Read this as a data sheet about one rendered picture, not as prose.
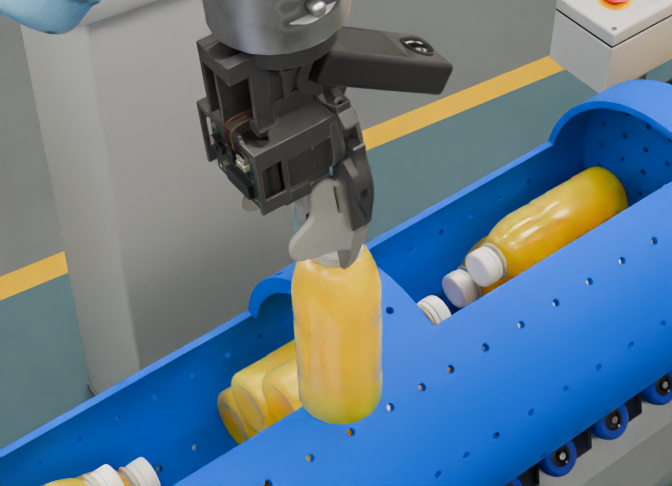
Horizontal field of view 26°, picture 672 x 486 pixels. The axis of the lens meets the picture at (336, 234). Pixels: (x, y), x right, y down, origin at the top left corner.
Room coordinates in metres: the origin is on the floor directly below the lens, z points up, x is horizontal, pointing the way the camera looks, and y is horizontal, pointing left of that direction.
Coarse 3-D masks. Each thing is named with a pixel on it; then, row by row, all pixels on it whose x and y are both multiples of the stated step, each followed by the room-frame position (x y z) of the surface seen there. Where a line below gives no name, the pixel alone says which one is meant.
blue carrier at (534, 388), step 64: (576, 128) 1.21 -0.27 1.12; (640, 128) 1.16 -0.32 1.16; (512, 192) 1.15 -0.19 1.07; (640, 192) 1.15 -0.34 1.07; (384, 256) 1.04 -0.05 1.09; (448, 256) 1.08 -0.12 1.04; (576, 256) 0.92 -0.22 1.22; (640, 256) 0.93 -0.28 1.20; (256, 320) 0.94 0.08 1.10; (384, 320) 0.83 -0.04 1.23; (448, 320) 0.84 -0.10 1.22; (512, 320) 0.85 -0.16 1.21; (576, 320) 0.87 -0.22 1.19; (640, 320) 0.89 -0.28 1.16; (128, 384) 0.85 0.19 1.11; (192, 384) 0.89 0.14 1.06; (384, 384) 0.77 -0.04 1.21; (448, 384) 0.78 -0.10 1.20; (512, 384) 0.80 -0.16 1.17; (576, 384) 0.83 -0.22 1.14; (640, 384) 0.88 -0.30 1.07; (64, 448) 0.81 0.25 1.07; (128, 448) 0.83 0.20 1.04; (256, 448) 0.70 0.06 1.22; (320, 448) 0.71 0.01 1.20; (384, 448) 0.73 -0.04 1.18; (448, 448) 0.75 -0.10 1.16; (512, 448) 0.78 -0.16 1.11
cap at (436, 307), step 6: (426, 300) 0.91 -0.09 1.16; (432, 300) 0.91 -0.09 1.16; (438, 300) 0.91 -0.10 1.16; (426, 306) 0.91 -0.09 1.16; (432, 306) 0.91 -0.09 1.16; (438, 306) 0.91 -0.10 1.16; (444, 306) 0.91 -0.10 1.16; (432, 312) 0.90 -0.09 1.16; (438, 312) 0.90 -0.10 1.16; (444, 312) 0.90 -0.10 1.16; (438, 318) 0.90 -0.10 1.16; (444, 318) 0.90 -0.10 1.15
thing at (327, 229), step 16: (320, 192) 0.70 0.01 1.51; (336, 192) 0.70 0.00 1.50; (320, 208) 0.69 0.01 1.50; (336, 208) 0.70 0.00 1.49; (304, 224) 0.69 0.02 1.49; (320, 224) 0.69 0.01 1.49; (336, 224) 0.70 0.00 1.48; (304, 240) 0.68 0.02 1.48; (320, 240) 0.69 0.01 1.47; (336, 240) 0.69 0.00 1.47; (352, 240) 0.69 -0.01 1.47; (304, 256) 0.68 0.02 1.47; (352, 256) 0.70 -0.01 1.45
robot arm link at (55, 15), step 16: (0, 0) 0.74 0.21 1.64; (16, 0) 0.74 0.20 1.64; (32, 0) 0.74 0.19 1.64; (48, 0) 0.74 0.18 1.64; (64, 0) 0.74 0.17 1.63; (80, 0) 0.75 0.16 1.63; (96, 0) 0.76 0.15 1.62; (16, 16) 0.73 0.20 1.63; (32, 16) 0.73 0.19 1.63; (48, 16) 0.74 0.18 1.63; (64, 16) 0.74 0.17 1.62; (80, 16) 0.76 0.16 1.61; (48, 32) 0.74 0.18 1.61; (64, 32) 0.75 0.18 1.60
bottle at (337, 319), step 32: (320, 288) 0.71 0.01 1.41; (352, 288) 0.71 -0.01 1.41; (320, 320) 0.70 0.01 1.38; (352, 320) 0.70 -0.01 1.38; (320, 352) 0.70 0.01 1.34; (352, 352) 0.70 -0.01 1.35; (320, 384) 0.70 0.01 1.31; (352, 384) 0.70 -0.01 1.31; (320, 416) 0.70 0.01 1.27; (352, 416) 0.69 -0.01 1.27
